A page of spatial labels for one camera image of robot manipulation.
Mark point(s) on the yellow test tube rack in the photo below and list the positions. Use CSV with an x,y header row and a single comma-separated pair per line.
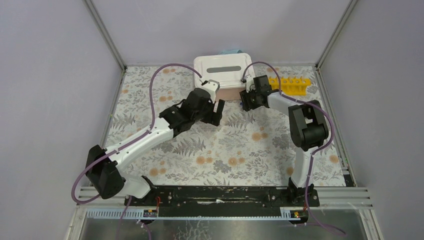
x,y
290,86

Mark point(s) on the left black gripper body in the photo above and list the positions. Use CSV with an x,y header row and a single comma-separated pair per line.
x,y
207,112

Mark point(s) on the light blue cloth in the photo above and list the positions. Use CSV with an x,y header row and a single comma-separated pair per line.
x,y
231,51

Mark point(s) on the white plastic bin lid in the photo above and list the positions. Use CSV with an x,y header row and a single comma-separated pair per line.
x,y
226,69

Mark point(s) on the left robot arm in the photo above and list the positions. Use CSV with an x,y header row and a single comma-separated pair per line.
x,y
106,167

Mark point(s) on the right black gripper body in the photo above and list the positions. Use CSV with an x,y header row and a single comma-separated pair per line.
x,y
250,99

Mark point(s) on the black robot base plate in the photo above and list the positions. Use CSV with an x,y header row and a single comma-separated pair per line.
x,y
223,201

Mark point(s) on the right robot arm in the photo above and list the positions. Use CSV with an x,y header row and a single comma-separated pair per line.
x,y
307,125

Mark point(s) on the floral table mat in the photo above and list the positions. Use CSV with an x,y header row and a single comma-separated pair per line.
x,y
251,148

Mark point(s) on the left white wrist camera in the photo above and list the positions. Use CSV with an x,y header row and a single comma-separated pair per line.
x,y
212,87

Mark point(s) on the pink plastic bin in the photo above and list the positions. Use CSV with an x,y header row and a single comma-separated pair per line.
x,y
229,94

